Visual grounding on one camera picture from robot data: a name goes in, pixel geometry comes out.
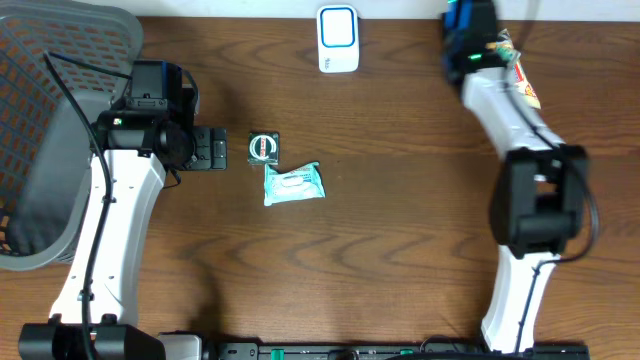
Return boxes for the green Zam-Buk tin box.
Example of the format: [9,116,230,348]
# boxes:
[248,132,280,165]

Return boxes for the mint green wipes pack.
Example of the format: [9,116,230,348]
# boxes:
[264,162,326,207]

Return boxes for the cream snack bag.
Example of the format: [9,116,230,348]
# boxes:
[487,29,541,110]

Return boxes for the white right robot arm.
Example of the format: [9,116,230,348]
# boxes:
[442,0,598,356]

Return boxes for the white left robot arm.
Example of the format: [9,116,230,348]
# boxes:
[18,60,227,360]

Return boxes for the white barcode scanner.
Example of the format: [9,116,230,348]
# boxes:
[316,4,360,73]

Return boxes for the grey plastic mesh basket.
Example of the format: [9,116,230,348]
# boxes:
[1,0,144,271]

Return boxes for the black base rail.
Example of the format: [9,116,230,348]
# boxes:
[206,339,591,360]

